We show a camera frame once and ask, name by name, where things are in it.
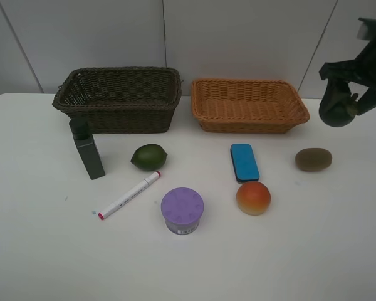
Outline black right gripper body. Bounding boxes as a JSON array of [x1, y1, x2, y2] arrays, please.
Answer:
[[319, 18, 376, 90]]

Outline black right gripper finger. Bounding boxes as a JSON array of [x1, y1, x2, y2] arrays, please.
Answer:
[[355, 88, 376, 115], [320, 78, 351, 110]]

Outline dark green avocado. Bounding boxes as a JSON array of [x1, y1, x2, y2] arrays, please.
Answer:
[[319, 93, 355, 127]]

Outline brown kiwi fruit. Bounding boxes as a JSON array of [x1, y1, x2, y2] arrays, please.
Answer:
[[295, 148, 333, 172]]

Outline blue whiteboard eraser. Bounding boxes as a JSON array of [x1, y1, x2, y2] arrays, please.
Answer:
[[230, 144, 260, 184]]

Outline red orange peach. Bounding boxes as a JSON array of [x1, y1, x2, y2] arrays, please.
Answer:
[[236, 181, 271, 216]]

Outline purple lidded round container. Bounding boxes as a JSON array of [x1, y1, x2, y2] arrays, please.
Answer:
[[160, 187, 204, 235]]

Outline orange wicker basket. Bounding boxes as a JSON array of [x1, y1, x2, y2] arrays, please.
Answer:
[[191, 78, 310, 134]]

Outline green lime fruit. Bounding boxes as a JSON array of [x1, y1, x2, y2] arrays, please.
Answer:
[[130, 144, 168, 171]]

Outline dark brown wicker basket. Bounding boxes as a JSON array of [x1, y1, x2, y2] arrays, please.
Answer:
[[53, 66, 182, 134]]

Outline dark green square bottle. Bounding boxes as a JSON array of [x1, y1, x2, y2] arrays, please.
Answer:
[[69, 117, 105, 180]]

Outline white marker with red caps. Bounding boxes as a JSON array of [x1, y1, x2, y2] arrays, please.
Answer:
[[97, 171, 161, 220]]

